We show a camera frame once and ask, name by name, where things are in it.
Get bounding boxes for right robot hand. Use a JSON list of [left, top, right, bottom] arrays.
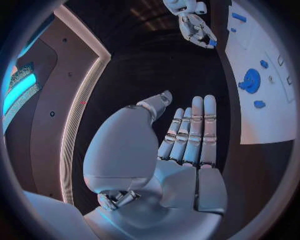
[[177, 12, 219, 50]]

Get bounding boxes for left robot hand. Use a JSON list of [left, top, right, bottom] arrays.
[[82, 89, 229, 240]]

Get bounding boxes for white task board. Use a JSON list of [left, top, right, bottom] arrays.
[[223, 0, 299, 146]]

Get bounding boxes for blue capsule plug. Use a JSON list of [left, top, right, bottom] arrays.
[[231, 12, 248, 23]]

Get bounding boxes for blue knob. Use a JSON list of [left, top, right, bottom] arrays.
[[237, 80, 252, 90]]

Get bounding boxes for blue gear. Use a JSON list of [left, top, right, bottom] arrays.
[[243, 68, 262, 94]]

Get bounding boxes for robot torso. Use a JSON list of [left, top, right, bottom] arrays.
[[3, 4, 112, 206]]

